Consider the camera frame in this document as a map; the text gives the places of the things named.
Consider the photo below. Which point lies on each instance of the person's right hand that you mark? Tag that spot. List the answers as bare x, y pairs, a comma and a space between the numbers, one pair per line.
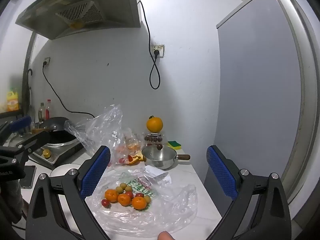
165, 236

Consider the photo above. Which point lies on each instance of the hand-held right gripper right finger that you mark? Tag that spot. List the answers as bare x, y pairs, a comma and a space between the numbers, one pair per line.
221, 172

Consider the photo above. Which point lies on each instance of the black smartphone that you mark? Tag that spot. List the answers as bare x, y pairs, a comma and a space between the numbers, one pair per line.
28, 177

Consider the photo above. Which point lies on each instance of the steel induction cooker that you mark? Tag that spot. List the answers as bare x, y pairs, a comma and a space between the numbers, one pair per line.
62, 152

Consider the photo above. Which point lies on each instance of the mandarin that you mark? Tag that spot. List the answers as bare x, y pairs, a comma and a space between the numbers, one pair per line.
124, 199
111, 195
139, 203

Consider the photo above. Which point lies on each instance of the white wall socket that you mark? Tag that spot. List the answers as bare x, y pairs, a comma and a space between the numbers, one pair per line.
160, 47

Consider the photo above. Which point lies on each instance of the bagged cherry tomato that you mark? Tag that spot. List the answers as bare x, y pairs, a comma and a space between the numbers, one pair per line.
121, 160
130, 158

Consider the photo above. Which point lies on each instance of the orange peel piece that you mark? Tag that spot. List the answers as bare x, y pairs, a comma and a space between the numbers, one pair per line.
135, 160

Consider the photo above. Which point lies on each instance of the large orange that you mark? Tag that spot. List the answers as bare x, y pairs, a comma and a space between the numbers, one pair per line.
154, 124

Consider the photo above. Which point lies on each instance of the yellow green sponge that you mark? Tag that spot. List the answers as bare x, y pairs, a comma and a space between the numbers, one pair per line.
175, 144

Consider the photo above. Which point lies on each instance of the red cherry tomato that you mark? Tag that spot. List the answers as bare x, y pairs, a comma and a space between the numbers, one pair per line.
129, 194
139, 195
105, 202

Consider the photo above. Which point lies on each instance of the dark oil bottle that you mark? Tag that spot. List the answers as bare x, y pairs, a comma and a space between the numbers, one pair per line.
41, 112

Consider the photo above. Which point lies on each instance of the white paper receipt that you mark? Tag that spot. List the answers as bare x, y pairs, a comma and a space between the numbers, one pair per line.
156, 172

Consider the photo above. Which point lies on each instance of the steel pot lid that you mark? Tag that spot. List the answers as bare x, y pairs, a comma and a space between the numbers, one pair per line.
157, 153

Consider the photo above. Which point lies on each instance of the grimy wall socket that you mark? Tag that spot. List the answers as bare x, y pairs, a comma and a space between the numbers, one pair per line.
47, 60

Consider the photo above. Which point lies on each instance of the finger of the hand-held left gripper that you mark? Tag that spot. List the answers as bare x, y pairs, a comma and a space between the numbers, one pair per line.
21, 123
37, 137

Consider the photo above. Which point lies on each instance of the printed clear plastic bag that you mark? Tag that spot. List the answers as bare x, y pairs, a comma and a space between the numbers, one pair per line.
170, 205

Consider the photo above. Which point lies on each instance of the grey refrigerator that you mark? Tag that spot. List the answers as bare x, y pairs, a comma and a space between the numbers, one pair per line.
255, 80

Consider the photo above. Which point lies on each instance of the small green kumquat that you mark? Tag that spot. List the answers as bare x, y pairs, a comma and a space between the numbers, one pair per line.
123, 185
147, 199
119, 190
128, 188

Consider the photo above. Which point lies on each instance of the yellow plastic bottle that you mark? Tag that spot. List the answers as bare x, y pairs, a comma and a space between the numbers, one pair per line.
12, 100

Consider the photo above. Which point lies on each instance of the black wok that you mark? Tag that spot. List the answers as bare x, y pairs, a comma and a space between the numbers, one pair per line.
57, 125

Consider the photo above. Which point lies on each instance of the crumpled clear plastic bag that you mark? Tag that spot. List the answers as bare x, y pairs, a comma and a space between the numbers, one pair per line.
100, 127

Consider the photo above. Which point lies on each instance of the clear box of dark fruit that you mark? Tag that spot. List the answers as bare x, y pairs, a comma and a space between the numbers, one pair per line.
153, 133

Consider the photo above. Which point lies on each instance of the white plate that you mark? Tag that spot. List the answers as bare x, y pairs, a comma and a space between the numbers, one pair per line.
62, 170

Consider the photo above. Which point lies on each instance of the dark grapes bunch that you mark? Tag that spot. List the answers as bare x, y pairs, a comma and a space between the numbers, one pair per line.
153, 138

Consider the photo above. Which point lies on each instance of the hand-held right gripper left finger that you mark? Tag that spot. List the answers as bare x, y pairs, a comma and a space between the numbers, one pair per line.
96, 171

